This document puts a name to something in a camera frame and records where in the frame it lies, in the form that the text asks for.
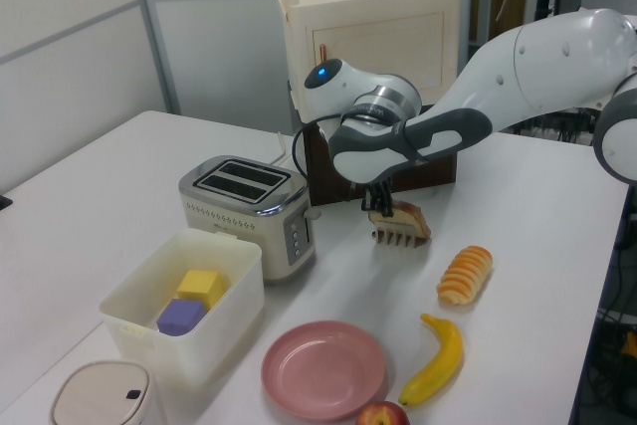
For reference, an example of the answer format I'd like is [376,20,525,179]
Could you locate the red apple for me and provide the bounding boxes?
[354,400,412,425]

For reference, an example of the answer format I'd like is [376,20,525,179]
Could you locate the yellow cube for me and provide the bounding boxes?
[175,269,225,310]

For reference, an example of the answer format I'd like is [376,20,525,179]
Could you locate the white plastic box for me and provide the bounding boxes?
[99,227,266,387]

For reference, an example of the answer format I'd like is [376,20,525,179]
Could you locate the pink plate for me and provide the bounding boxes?
[260,319,389,422]

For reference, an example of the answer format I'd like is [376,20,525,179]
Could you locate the orange striped bread loaf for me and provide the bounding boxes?
[436,244,495,308]

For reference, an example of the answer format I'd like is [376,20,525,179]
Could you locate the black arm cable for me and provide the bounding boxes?
[292,112,350,183]

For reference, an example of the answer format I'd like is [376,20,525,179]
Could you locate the purple cube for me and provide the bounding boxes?
[155,298,208,337]

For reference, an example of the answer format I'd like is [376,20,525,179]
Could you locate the white toaster power cable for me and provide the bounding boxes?
[271,130,291,167]

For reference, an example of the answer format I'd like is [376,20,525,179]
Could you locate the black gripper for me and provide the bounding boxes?
[360,176,398,218]

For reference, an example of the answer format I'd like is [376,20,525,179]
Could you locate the white lidded bin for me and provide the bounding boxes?
[48,359,166,425]

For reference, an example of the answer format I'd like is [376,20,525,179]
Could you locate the brown bread slice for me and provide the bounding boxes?
[367,200,432,240]

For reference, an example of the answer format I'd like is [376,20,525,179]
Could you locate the silver two-slot toaster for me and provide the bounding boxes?
[177,154,320,282]

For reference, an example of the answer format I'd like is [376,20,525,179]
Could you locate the yellow banana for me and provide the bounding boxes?
[397,313,465,407]

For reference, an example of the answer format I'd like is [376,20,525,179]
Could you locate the cream cabinet with handles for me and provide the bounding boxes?
[277,0,472,117]

